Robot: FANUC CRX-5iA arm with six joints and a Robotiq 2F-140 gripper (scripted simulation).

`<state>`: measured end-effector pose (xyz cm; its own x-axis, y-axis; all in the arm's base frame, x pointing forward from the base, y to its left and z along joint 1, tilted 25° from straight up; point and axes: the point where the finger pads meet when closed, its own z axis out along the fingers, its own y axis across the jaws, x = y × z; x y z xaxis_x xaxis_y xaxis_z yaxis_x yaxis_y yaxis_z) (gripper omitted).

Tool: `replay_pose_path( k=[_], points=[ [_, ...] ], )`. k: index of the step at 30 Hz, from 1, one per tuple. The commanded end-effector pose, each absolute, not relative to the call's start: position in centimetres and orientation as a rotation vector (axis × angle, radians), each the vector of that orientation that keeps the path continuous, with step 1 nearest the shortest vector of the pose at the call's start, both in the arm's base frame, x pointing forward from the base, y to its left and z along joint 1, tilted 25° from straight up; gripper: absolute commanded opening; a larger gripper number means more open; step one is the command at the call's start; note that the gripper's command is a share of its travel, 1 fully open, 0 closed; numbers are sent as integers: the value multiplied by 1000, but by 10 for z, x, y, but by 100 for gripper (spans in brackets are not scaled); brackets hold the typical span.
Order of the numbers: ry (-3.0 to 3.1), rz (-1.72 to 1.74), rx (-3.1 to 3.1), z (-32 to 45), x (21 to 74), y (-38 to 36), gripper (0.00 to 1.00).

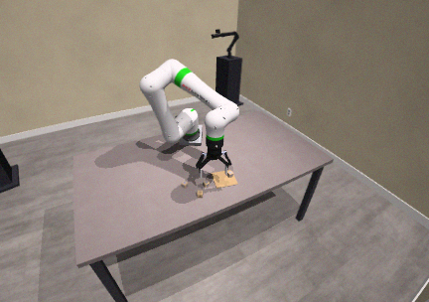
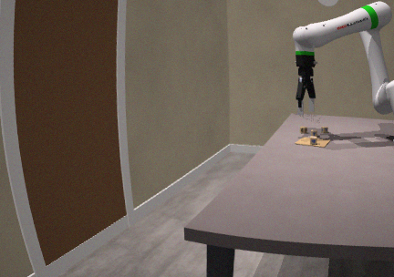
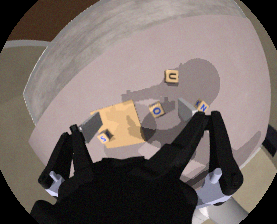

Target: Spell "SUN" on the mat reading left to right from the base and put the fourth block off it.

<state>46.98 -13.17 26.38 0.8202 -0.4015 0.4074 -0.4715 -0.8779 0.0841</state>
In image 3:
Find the tan flat mat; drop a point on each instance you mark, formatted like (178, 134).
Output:
(122, 121)

